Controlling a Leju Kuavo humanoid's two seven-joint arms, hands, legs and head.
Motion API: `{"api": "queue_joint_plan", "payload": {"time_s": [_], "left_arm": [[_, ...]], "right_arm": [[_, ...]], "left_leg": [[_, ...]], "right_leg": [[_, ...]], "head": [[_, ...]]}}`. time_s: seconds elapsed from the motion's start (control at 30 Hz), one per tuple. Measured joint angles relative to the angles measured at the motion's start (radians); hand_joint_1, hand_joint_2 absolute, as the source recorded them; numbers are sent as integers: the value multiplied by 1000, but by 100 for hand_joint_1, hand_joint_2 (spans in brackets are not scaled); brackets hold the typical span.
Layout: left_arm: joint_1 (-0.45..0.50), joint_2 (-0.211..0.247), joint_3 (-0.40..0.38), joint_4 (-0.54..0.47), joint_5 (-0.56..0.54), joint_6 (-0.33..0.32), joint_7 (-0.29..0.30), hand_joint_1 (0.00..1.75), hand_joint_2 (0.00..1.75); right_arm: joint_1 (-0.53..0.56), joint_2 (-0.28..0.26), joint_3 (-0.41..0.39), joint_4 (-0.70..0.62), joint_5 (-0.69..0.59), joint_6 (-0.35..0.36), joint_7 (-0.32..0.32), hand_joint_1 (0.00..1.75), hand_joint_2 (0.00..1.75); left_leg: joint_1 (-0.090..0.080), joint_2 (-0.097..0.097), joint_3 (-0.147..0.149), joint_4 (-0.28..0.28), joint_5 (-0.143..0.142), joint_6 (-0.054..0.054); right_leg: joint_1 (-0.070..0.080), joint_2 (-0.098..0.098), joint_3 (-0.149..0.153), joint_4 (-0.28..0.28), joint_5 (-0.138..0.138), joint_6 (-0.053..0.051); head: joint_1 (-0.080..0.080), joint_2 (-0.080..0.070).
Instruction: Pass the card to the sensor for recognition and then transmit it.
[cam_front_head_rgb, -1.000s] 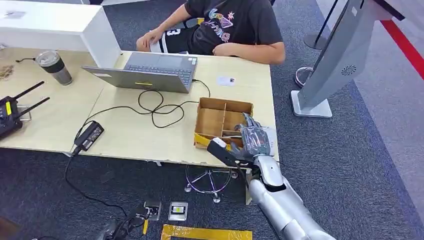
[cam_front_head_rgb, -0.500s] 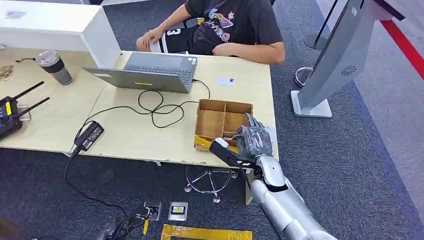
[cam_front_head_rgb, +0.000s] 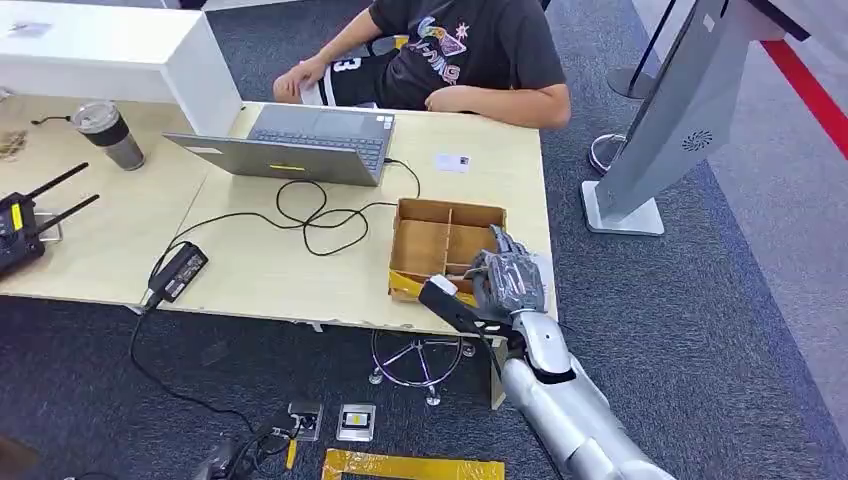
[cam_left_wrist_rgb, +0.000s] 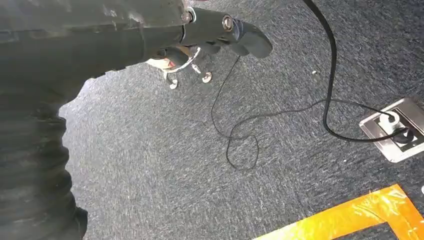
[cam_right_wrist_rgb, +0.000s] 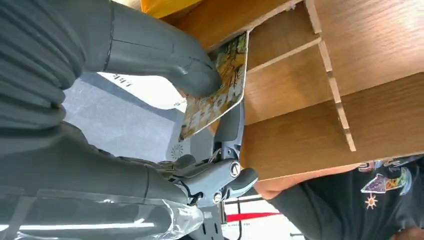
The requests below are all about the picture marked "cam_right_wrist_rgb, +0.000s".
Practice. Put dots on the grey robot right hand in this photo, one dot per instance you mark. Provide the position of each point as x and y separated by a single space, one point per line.
99 185

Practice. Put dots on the robot right arm ribbed sleeve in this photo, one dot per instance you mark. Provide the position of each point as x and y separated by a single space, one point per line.
33 59

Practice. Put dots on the red strip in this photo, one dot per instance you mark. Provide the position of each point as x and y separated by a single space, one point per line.
251 217

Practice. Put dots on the wooden divided card box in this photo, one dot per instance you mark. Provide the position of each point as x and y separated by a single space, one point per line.
298 139

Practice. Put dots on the person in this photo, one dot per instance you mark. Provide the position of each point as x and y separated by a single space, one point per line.
348 212

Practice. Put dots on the black frame pole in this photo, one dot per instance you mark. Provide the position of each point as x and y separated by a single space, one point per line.
239 222

